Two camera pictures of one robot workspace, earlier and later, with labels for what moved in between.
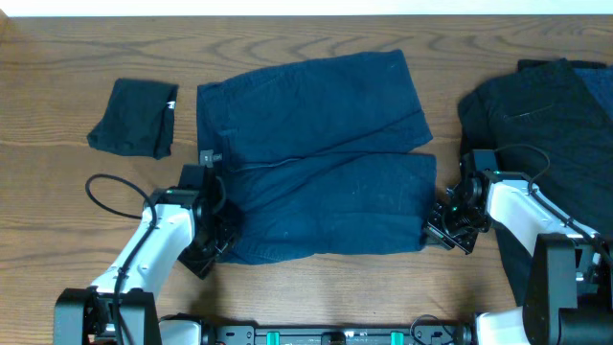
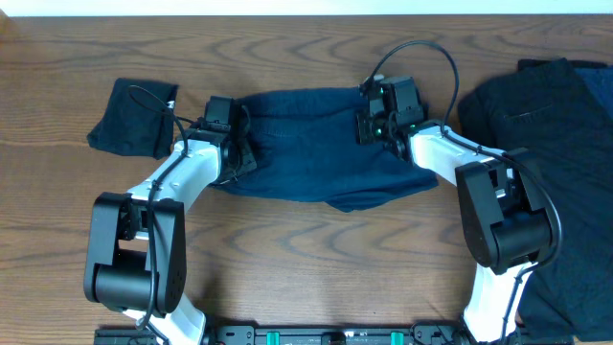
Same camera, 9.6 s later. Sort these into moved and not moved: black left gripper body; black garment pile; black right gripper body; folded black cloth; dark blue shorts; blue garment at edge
Moved: black left gripper body; black right gripper body; dark blue shorts
Not moved: blue garment at edge; folded black cloth; black garment pile
